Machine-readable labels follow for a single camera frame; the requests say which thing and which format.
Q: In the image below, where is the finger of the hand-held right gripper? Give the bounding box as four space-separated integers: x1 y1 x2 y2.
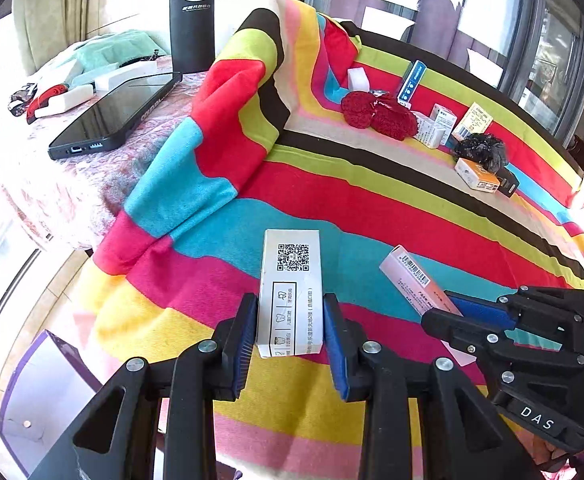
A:
420 309 584 401
444 285 584 342

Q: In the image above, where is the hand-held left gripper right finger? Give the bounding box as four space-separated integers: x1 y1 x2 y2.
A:
322 292 542 480

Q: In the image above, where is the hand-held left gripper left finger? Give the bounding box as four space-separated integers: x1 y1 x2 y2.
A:
29 292 260 480

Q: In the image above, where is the pink and white box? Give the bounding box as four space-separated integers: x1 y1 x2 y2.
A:
378 245 478 367

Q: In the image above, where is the tall white printed box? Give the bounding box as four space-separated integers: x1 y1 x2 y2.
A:
254 229 330 359

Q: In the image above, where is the white barcode medicine box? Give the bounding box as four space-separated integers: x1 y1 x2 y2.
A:
414 112 447 150

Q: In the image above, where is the white foam block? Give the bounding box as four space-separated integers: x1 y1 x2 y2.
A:
347 66 383 95

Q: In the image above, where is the small black box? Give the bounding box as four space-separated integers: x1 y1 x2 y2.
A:
496 167 520 197

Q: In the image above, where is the orange and white box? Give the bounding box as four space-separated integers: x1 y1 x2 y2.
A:
454 157 501 193

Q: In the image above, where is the striped colourful blanket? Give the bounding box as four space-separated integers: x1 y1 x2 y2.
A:
79 0 584 480

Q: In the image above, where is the black scrunchie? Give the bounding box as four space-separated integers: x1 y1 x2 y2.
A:
452 132 508 171

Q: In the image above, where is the yellow label box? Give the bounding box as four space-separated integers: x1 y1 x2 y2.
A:
454 102 493 141

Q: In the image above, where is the white box with green label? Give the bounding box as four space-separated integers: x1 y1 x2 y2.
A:
431 104 458 133

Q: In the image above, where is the purple storage box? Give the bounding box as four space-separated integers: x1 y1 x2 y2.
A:
0 330 93 480

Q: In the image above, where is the blue long box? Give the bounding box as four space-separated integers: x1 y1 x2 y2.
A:
397 60 427 106

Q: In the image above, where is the pink lace tablecloth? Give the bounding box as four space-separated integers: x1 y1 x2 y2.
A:
0 55 207 251

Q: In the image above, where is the flat white box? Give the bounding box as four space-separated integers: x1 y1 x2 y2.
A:
94 62 160 92

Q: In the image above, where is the white plastic case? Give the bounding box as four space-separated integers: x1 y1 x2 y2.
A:
37 84 95 118

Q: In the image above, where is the teal cloth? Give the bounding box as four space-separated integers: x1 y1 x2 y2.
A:
69 30 167 86

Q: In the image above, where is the black bottle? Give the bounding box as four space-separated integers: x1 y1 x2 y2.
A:
169 0 217 75

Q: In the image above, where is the beige curtain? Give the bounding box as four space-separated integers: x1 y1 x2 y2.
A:
14 0 173 76

